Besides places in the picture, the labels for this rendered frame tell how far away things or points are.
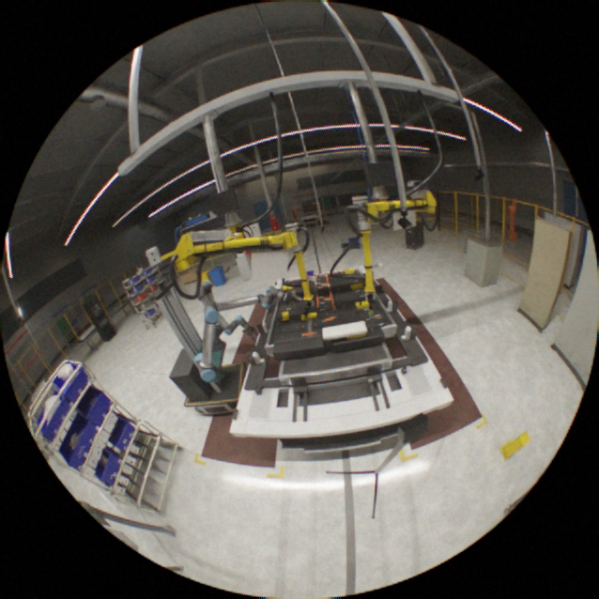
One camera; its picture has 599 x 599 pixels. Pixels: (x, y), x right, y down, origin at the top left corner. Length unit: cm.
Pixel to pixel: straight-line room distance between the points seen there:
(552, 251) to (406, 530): 436
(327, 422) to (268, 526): 140
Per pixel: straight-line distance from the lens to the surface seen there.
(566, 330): 442
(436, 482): 230
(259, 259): 151
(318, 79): 198
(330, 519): 215
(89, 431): 258
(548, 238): 441
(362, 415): 143
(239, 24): 966
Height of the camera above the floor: 213
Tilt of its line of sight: 28 degrees down
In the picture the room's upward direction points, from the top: 14 degrees counter-clockwise
